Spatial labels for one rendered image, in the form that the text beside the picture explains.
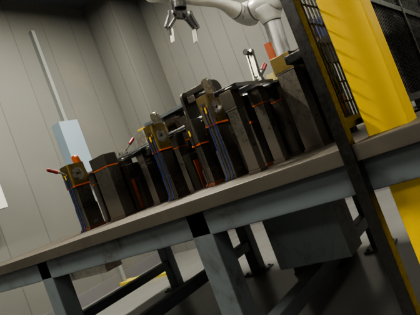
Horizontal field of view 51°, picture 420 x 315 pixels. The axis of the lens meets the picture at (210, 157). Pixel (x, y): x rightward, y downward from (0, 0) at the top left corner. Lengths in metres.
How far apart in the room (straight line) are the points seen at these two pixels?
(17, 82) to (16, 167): 0.88
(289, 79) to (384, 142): 0.66
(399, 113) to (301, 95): 0.54
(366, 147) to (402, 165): 0.09
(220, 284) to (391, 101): 0.71
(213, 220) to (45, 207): 3.25
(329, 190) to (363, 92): 0.25
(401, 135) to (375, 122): 0.14
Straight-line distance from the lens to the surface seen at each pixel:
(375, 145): 1.03
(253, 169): 1.45
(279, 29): 2.64
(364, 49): 1.14
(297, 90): 1.60
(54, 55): 5.20
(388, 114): 1.13
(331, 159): 1.06
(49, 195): 4.48
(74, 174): 2.41
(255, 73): 2.03
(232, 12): 2.68
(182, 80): 5.41
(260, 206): 1.22
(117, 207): 2.23
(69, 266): 1.85
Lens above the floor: 0.76
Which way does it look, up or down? 2 degrees up
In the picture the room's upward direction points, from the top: 21 degrees counter-clockwise
